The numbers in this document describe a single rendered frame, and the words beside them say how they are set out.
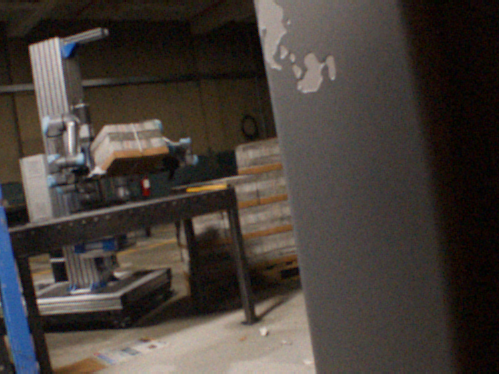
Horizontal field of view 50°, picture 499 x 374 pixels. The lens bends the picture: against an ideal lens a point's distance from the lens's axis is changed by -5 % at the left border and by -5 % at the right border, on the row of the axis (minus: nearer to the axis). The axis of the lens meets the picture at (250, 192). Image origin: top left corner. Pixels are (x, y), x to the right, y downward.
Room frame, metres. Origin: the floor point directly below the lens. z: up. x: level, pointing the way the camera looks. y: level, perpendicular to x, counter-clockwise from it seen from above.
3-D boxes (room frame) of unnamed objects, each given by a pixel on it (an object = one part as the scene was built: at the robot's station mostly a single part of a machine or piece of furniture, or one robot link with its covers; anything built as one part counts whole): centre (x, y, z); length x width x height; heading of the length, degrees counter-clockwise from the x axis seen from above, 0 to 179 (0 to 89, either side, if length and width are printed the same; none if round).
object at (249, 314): (3.23, 0.12, 0.34); 0.06 x 0.06 x 0.68; 38
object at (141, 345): (3.01, 0.81, 0.01); 0.37 x 0.28 x 0.01; 128
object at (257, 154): (4.34, -0.12, 0.95); 0.38 x 0.29 x 0.23; 18
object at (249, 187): (4.29, 0.01, 0.42); 1.17 x 0.39 x 0.83; 109
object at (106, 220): (2.83, 0.62, 0.74); 1.34 x 0.05 x 0.12; 128
